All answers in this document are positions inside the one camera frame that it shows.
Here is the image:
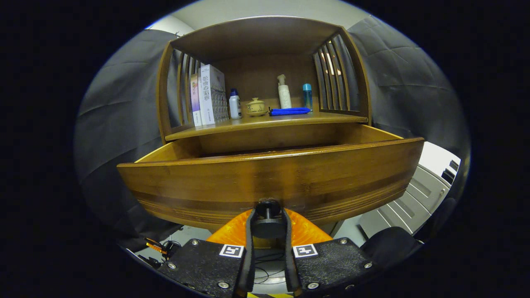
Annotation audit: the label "black padded seat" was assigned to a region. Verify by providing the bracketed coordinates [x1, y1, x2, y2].
[360, 198, 456, 265]

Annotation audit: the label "beige lidded teacup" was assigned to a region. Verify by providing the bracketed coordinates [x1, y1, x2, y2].
[245, 98, 268, 117]

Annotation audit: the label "thick white book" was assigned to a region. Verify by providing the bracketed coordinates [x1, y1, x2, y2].
[199, 64, 229, 125]

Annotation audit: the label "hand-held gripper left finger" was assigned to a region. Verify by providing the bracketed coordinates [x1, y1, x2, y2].
[159, 208, 257, 298]

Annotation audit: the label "black drawer knob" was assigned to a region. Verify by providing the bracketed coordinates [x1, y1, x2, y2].
[251, 198, 288, 240]

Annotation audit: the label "white bottle blue cap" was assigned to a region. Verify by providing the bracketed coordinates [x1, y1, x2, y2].
[229, 89, 242, 120]

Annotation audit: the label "wooden countertop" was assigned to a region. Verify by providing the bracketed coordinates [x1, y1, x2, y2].
[165, 108, 368, 141]

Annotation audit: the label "wooden drawer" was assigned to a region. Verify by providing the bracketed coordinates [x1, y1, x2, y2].
[117, 123, 425, 230]

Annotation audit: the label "wooden cabinet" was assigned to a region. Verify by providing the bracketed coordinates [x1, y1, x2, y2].
[157, 16, 372, 143]

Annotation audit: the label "orange black tool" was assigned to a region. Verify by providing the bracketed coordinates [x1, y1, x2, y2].
[144, 237, 181, 259]

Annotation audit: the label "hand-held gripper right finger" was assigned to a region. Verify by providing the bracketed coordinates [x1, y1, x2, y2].
[282, 208, 383, 298]

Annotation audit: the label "blue folded cloth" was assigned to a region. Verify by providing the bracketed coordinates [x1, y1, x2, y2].
[268, 107, 311, 116]

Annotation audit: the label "thin purple book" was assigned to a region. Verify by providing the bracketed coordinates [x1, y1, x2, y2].
[190, 74, 202, 127]

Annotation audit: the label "white topped grey box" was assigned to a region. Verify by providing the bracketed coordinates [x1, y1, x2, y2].
[358, 142, 461, 238]

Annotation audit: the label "white pump bottle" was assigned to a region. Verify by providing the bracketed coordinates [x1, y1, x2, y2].
[277, 74, 292, 109]

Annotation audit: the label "black floor cables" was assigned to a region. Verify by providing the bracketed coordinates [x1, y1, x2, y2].
[253, 250, 287, 285]

